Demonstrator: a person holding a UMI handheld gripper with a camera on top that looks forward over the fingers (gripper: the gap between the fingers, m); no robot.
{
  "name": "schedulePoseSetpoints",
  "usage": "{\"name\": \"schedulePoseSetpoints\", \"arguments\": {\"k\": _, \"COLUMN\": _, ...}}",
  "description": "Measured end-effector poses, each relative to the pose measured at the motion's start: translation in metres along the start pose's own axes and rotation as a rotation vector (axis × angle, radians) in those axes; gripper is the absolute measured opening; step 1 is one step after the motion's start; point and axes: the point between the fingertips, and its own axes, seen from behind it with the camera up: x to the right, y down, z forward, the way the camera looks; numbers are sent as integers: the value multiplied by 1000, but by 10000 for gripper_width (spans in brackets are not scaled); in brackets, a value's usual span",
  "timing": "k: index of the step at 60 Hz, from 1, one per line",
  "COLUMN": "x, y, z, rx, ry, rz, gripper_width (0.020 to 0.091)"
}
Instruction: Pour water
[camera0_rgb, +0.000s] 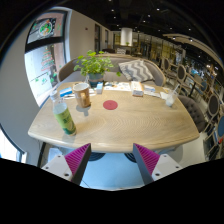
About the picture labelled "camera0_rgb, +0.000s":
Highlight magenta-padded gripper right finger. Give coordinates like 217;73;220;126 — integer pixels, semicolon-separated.
132;142;183;186

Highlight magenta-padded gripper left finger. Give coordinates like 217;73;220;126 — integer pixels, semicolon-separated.
40;142;92;186

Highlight green-labelled clear drink bottle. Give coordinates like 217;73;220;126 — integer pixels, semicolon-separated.
49;89;78;137

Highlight dark grey tufted chair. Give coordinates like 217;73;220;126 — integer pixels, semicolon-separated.
177;94;209;134

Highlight flat round red coaster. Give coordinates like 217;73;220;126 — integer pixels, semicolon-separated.
102;99;119;111

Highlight clear plastic cup with straw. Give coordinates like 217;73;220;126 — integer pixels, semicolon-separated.
165;83;181;108

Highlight brown and white mug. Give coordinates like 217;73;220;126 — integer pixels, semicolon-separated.
72;82;92;109

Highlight blue and white packet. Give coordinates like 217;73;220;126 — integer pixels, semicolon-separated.
58;86;74;98

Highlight white tissue box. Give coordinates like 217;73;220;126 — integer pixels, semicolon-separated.
130;80;145;98

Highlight small white and blue carton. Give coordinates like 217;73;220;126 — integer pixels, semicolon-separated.
95;82;104;95

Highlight printed paper menu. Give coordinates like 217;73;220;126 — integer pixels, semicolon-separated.
103;81;133;93

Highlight group of round-backed chairs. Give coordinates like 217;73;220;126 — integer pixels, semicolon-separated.
159;54;224;161

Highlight grey chevron cushion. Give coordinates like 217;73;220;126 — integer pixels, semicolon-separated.
117;59;155;83

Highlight potted green leafy plant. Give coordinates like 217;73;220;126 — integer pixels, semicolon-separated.
73;49;122;89

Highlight grey curved sofa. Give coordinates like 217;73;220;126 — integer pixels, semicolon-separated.
57;54;167;88

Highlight white round pillar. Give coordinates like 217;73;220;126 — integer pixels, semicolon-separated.
120;27;134;47

